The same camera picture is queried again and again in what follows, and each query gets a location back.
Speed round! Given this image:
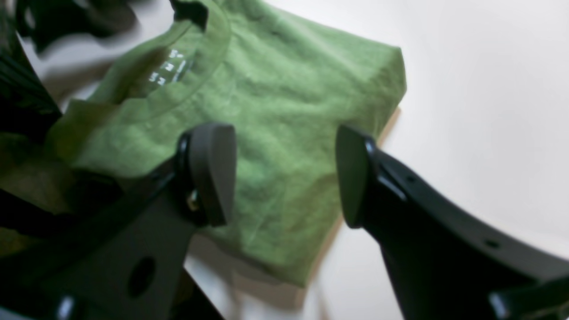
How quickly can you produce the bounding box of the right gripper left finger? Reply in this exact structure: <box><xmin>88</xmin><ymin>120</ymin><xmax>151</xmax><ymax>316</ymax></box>
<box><xmin>1</xmin><ymin>122</ymin><xmax>236</xmax><ymax>320</ymax></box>

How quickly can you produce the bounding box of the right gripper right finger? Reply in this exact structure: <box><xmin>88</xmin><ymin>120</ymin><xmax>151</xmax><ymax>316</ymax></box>
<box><xmin>336</xmin><ymin>125</ymin><xmax>569</xmax><ymax>320</ymax></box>

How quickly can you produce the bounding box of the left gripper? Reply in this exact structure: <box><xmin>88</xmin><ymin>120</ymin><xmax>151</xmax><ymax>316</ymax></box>
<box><xmin>16</xmin><ymin>0</ymin><xmax>209</xmax><ymax>54</ymax></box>

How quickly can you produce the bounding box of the green t-shirt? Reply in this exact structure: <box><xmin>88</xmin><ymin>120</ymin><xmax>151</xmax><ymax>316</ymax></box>
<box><xmin>1</xmin><ymin>0</ymin><xmax>406</xmax><ymax>287</ymax></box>

